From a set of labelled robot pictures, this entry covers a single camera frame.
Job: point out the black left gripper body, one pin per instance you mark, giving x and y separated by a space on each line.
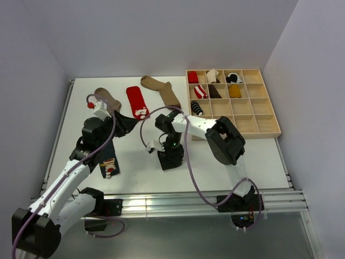
121 129

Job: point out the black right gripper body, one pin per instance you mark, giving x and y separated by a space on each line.
173 148

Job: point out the black white striped sock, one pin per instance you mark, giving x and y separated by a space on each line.
196 108

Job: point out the long black sock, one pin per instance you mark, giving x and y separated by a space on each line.
168 163

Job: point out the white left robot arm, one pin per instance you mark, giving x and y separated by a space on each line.
38 230

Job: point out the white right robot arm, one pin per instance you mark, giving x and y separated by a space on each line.
225 142

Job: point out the red sock with white print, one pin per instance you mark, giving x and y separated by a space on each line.
136 100

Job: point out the brown sock with striped cuff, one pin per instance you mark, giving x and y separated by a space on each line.
112 104

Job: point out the navy patterned sock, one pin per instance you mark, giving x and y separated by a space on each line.
108 162

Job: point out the tan brown sock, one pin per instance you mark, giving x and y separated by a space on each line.
165 91

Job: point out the rolled red white striped sock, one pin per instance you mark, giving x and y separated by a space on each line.
200 92

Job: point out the rolled dark brown sock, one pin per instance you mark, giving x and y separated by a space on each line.
213 92

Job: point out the rolled mustard yellow sock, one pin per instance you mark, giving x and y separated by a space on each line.
234 91

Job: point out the rolled cream sock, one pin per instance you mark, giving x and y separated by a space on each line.
212 76

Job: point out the wooden compartment tray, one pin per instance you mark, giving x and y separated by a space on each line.
252 114

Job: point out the rolled black white sock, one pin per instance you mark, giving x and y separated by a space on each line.
233 77

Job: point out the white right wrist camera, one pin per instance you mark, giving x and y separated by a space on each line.
154 145

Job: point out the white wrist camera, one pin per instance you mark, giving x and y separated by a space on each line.
99 109
154 145

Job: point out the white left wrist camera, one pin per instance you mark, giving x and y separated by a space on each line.
99 109

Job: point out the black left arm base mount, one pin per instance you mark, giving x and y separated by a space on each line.
105 212

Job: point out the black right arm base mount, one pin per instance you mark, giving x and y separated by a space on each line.
244 211

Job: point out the aluminium front rail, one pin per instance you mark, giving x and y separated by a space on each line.
172 205

